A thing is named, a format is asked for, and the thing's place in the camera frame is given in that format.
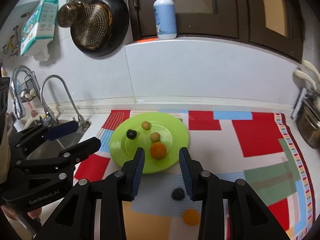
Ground steel pot on rack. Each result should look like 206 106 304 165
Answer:
297 99 320 149

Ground chrome kitchen faucet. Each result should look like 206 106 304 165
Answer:
11 65 40 120

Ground thin gooseneck faucet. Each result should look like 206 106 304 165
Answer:
40 74 90 131

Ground tan round fruit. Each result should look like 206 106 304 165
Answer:
150 132 161 142
141 121 151 131

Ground white handled pans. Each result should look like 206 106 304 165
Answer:
293 60 319 93

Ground stainless steel sink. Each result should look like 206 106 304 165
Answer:
26 128 85 159

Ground person's left hand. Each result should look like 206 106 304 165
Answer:
1 205 42 220

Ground orange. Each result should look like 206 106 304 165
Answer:
182 209 201 226
150 142 167 160

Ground black frying pan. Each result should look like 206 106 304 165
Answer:
70 0 130 57

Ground blue white soap bottle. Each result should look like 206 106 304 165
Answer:
153 0 177 40

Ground dark wooden window frame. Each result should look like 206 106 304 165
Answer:
125 0 304 63

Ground paper towel pack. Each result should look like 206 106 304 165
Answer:
20 0 59 62

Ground black wire basket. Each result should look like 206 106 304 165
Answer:
18 78 37 102

